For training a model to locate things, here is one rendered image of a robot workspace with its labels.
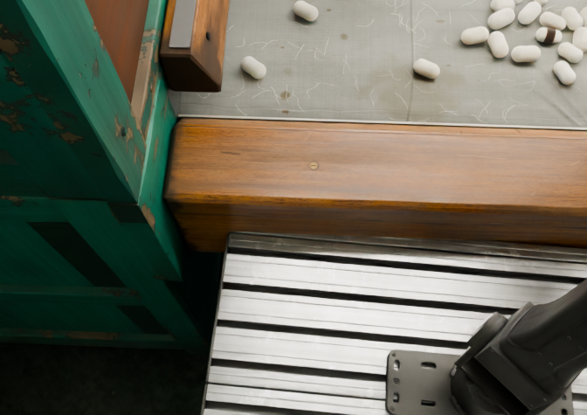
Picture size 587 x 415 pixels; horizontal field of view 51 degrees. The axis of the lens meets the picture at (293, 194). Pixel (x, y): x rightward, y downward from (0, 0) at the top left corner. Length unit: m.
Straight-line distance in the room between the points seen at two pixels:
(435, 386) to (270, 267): 0.23
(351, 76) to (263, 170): 0.18
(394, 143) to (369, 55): 0.15
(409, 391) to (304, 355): 0.12
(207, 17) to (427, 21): 0.30
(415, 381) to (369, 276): 0.13
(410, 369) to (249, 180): 0.27
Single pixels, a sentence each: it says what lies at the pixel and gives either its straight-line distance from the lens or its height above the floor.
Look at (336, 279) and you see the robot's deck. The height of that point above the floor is 0.67.
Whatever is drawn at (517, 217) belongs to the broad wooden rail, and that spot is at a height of 0.75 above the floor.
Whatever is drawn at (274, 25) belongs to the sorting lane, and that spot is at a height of 0.74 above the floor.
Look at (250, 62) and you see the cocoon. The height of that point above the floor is 0.76.
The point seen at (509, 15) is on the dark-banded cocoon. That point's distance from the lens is 0.86.
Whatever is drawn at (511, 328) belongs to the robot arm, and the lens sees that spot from 0.59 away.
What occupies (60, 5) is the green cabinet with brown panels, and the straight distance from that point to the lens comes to 0.43.
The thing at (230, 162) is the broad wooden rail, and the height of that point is 0.76.
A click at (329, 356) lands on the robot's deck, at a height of 0.67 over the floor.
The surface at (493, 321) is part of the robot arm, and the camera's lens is 0.62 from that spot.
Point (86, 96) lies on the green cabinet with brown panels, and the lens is 0.47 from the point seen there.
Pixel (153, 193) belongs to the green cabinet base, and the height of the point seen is 0.80.
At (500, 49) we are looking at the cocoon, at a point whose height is 0.76.
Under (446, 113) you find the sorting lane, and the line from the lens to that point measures 0.78.
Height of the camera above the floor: 1.38
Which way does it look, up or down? 66 degrees down
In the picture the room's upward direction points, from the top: 1 degrees counter-clockwise
